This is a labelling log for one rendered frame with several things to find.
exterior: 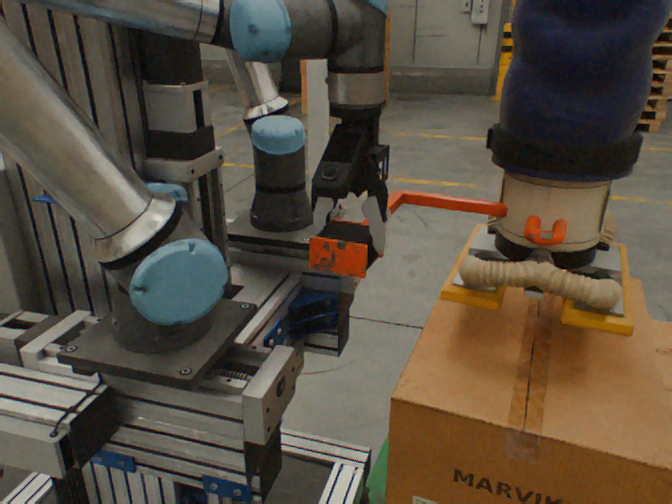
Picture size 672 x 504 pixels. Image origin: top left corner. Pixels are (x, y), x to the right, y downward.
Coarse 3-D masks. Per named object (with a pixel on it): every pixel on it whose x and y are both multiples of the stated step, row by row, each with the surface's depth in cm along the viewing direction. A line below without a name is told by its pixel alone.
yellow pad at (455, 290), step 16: (480, 224) 121; (464, 256) 105; (480, 256) 98; (448, 288) 94; (464, 288) 94; (480, 288) 93; (496, 288) 94; (464, 304) 93; (480, 304) 91; (496, 304) 90
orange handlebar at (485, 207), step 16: (400, 192) 102; (416, 192) 102; (448, 208) 99; (464, 208) 98; (480, 208) 97; (496, 208) 96; (528, 224) 88; (560, 224) 87; (528, 240) 86; (544, 240) 84; (560, 240) 84
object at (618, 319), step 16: (624, 256) 106; (576, 272) 99; (624, 272) 100; (624, 288) 94; (576, 304) 88; (624, 304) 89; (576, 320) 86; (592, 320) 85; (608, 320) 85; (624, 320) 85
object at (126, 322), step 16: (128, 304) 82; (112, 320) 86; (128, 320) 82; (144, 320) 81; (208, 320) 88; (128, 336) 82; (144, 336) 82; (160, 336) 82; (176, 336) 83; (192, 336) 85; (144, 352) 83; (160, 352) 83
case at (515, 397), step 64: (448, 320) 109; (512, 320) 109; (640, 320) 109; (448, 384) 91; (512, 384) 91; (576, 384) 91; (640, 384) 91; (448, 448) 88; (512, 448) 84; (576, 448) 80; (640, 448) 79
